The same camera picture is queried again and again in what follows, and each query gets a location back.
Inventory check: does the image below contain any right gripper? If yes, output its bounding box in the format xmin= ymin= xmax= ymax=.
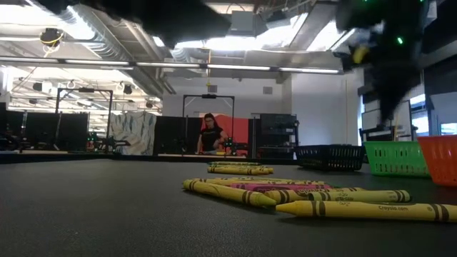
xmin=333 ymin=21 xmax=428 ymax=124

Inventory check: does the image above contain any white display board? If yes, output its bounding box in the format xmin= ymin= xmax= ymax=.
xmin=360 ymin=99 xmax=414 ymax=143

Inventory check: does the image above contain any yellow tape tag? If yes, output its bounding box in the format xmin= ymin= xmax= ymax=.
xmin=352 ymin=45 xmax=369 ymax=64

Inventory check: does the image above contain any green plastic basket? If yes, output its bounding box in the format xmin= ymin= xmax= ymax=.
xmin=362 ymin=140 xmax=431 ymax=178

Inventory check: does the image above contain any orange plastic basket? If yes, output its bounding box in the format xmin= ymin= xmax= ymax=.
xmin=416 ymin=134 xmax=457 ymax=188

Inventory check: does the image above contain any black plastic basket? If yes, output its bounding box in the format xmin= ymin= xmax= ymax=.
xmin=294 ymin=143 xmax=366 ymax=172

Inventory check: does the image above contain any yellow crayon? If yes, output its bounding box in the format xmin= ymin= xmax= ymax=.
xmin=214 ymin=163 xmax=274 ymax=170
xmin=214 ymin=176 xmax=326 ymax=186
xmin=192 ymin=177 xmax=251 ymax=187
xmin=263 ymin=187 xmax=368 ymax=205
xmin=275 ymin=199 xmax=457 ymax=224
xmin=307 ymin=189 xmax=412 ymax=204
xmin=207 ymin=166 xmax=275 ymax=176

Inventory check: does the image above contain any black equipment rack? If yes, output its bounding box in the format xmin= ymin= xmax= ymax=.
xmin=251 ymin=113 xmax=300 ymax=160

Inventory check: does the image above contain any red cloth backdrop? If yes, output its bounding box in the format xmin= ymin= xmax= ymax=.
xmin=199 ymin=114 xmax=251 ymax=157

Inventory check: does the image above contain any grey ceiling box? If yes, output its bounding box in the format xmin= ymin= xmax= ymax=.
xmin=230 ymin=9 xmax=258 ymax=36

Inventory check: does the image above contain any person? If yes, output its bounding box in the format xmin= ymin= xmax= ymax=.
xmin=195 ymin=113 xmax=230 ymax=156

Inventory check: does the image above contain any green-yellow crayon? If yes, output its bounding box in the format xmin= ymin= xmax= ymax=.
xmin=182 ymin=178 xmax=278 ymax=208

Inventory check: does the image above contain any black partition panel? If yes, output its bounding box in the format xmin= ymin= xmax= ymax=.
xmin=153 ymin=116 xmax=204 ymax=157
xmin=0 ymin=110 xmax=90 ymax=151

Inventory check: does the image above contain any long ceiling light strip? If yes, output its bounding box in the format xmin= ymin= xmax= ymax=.
xmin=0 ymin=56 xmax=341 ymax=75

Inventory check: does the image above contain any white patterned sheet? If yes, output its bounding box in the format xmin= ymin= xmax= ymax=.
xmin=108 ymin=111 xmax=158 ymax=156

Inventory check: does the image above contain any yellow hanging cable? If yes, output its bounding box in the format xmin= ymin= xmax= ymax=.
xmin=392 ymin=114 xmax=401 ymax=142

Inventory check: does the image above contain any black camera gantry frame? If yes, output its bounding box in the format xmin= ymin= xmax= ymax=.
xmin=182 ymin=94 xmax=236 ymax=157
xmin=55 ymin=87 xmax=114 ymax=153

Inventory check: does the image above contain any black aluminium table frame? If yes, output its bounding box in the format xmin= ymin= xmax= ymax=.
xmin=0 ymin=149 xmax=299 ymax=166

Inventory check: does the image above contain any silver spiral duct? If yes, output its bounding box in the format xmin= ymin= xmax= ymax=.
xmin=71 ymin=3 xmax=178 ymax=96

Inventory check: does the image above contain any ceiling cable reel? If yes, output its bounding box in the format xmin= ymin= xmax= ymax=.
xmin=38 ymin=27 xmax=66 ymax=59

